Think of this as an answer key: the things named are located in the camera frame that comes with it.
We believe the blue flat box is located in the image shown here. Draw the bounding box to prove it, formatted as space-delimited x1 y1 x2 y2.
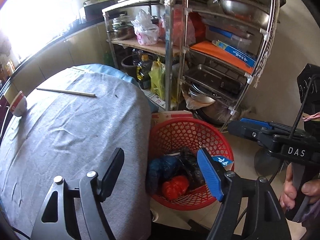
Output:
212 40 256 68

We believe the black plastic bag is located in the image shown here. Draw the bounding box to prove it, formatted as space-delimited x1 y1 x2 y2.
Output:
180 147 205 191

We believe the grey tablecloth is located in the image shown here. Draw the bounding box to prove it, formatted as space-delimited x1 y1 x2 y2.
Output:
1 69 151 239

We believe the person's right hand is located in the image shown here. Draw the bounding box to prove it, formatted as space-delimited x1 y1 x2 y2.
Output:
279 163 320 209

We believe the blue plastic bag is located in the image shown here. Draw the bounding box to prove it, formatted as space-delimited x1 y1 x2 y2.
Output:
146 155 181 195

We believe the metal storage rack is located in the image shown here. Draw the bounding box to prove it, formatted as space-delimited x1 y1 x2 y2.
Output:
102 0 280 130

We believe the steel tray on rack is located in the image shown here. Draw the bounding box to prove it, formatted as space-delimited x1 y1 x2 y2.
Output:
184 64 244 102

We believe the black microwave oven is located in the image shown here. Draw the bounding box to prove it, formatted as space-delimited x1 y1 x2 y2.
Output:
80 0 115 22

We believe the red and white bowl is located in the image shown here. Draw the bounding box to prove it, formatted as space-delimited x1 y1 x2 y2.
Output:
9 90 27 117

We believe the long thin wooden stick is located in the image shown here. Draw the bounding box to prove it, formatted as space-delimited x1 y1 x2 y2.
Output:
36 87 96 98

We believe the yellow plastic bag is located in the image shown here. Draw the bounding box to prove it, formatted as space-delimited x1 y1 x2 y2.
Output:
149 57 165 100

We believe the steel pot with lid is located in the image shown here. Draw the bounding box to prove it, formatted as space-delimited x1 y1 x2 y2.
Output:
112 14 135 40

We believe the red plastic bag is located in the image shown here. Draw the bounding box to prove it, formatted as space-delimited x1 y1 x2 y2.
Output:
162 176 189 201

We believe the white plastic bag on shelf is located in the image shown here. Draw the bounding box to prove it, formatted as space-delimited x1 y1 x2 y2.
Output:
131 9 159 46

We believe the blue and white carton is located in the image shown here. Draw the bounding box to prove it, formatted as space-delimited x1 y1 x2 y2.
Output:
213 155 234 171

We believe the orange board on rack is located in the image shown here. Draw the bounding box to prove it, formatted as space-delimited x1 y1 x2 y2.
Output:
189 41 253 74

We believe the cooking oil bottle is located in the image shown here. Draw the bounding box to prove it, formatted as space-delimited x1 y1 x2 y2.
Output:
136 54 152 89

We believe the red plastic basket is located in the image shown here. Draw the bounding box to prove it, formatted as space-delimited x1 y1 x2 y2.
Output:
146 118 234 211

